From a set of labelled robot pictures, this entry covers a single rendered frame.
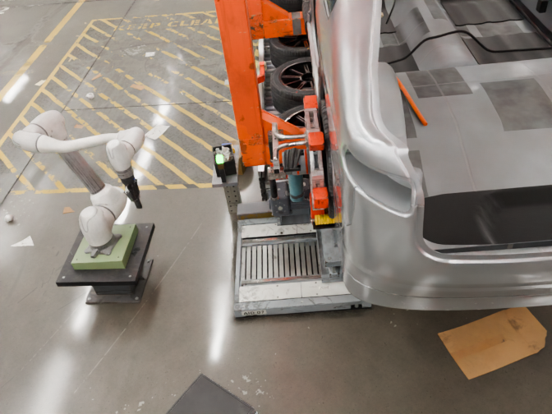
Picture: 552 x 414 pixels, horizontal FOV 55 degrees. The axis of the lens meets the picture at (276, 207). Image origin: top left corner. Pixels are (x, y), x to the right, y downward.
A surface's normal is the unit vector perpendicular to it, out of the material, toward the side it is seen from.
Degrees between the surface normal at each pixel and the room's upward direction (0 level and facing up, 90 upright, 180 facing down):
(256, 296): 0
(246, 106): 90
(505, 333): 2
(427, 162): 22
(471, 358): 2
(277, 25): 90
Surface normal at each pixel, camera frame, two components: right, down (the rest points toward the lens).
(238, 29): 0.02, 0.67
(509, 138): -0.08, -0.43
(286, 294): -0.10, -0.73
